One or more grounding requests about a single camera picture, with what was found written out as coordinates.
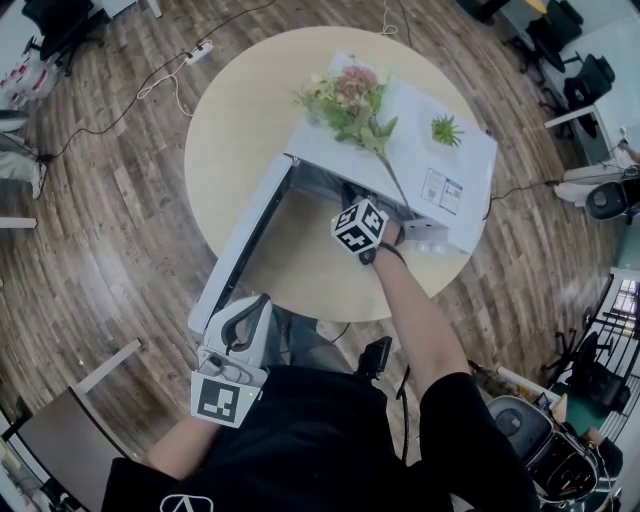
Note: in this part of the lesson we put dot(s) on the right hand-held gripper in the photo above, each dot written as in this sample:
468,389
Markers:
357,225

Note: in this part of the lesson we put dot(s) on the person's right forearm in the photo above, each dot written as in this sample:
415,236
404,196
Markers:
420,320

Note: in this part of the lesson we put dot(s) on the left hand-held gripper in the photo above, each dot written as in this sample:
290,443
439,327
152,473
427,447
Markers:
220,400

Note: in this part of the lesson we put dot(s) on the red and white bag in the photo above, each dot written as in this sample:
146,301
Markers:
25,80

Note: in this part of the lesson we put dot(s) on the person's green trouser leg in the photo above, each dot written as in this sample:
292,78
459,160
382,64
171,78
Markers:
315,345

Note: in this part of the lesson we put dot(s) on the white power strip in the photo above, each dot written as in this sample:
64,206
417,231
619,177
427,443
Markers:
199,52

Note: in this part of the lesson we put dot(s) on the round beige table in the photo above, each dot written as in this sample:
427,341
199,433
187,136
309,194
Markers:
240,125

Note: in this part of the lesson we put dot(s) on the small green artificial plant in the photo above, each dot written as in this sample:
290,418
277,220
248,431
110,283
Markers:
446,130

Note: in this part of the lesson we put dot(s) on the white desk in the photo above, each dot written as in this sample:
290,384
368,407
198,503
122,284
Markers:
615,110

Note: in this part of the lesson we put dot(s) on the white microwave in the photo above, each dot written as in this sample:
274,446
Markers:
430,165

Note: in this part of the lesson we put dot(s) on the artificial flower bouquet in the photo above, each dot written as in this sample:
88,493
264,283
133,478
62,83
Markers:
350,105

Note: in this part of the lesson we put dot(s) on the person's left forearm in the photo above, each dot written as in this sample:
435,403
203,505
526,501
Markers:
185,445

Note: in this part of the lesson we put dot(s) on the black body-worn device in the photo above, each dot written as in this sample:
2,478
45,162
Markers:
376,357

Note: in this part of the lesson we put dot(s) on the black office chair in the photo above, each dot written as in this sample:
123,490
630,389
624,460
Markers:
595,375
60,30
585,85
555,30

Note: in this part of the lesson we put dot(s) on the grey table with white legs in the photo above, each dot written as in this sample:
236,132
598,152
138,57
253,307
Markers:
60,425

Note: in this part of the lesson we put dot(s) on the person's black shirt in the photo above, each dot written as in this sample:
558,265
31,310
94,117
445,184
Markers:
310,450

